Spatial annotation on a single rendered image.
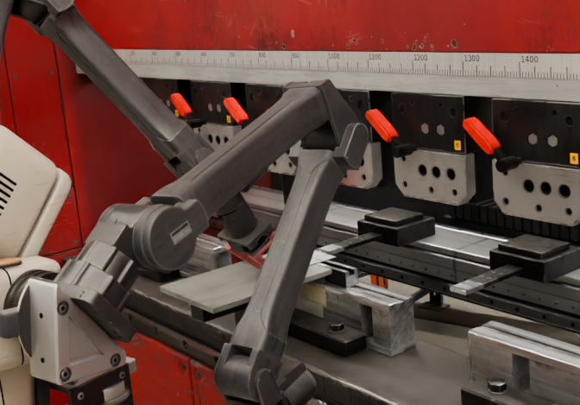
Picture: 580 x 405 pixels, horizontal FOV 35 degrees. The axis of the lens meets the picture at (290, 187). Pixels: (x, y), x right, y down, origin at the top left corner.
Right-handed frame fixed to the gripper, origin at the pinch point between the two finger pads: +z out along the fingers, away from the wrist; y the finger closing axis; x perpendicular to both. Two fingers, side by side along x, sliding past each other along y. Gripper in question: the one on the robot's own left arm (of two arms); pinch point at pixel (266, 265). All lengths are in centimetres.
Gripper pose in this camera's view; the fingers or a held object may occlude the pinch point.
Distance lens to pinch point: 169.8
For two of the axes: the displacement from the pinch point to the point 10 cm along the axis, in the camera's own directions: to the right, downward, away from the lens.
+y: -6.0, -1.2, 7.9
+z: 4.4, 7.7, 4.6
